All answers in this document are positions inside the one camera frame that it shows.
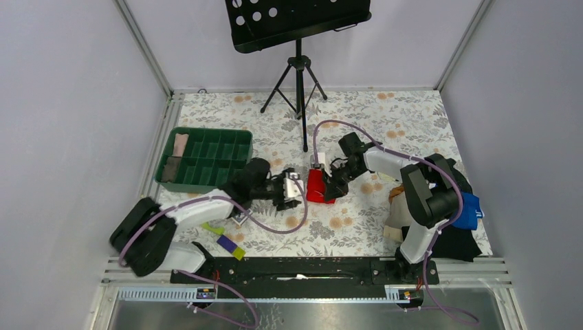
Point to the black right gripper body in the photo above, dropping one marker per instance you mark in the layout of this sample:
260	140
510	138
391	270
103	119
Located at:
339	178

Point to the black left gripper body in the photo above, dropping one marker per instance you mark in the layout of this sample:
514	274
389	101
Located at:
271	189

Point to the red underwear white trim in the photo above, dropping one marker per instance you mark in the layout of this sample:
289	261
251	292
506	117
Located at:
315	190

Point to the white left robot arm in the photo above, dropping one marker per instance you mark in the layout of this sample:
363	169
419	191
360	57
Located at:
144	239

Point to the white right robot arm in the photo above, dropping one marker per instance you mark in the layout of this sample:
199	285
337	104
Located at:
431	190

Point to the floral patterned table mat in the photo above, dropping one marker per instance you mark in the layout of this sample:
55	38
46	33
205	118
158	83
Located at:
412	122

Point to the blue playing card box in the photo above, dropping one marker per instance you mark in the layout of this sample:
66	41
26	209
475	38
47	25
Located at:
240	219

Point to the pale yellow-green garment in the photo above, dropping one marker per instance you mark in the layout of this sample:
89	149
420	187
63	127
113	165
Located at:
387	178

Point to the lime green plastic piece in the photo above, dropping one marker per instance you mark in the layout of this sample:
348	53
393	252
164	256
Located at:
215	230

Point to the brown garment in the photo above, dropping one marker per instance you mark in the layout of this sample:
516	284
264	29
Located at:
394	192

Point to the green plastic divided tray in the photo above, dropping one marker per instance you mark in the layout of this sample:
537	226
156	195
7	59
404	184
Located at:
211	157

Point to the beige grey garment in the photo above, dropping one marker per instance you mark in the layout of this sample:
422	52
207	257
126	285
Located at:
399	216

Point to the purple and green block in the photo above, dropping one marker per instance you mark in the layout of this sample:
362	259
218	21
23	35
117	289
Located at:
230	246

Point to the pink rolled cloth in tray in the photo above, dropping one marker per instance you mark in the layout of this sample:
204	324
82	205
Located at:
180	142

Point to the grey rolled cloth in tray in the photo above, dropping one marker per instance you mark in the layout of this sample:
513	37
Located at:
170	169

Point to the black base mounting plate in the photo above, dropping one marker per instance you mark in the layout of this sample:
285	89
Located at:
311	278

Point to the black mesh garment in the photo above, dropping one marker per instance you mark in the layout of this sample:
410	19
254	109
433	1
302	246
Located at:
460	179

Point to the black music stand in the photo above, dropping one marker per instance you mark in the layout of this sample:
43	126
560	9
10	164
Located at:
258	25

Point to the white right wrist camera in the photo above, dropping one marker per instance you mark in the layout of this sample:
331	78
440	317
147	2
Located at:
319	162

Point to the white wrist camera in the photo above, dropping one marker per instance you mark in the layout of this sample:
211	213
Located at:
290	186
319	162

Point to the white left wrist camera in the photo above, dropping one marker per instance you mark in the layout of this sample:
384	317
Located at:
290	186

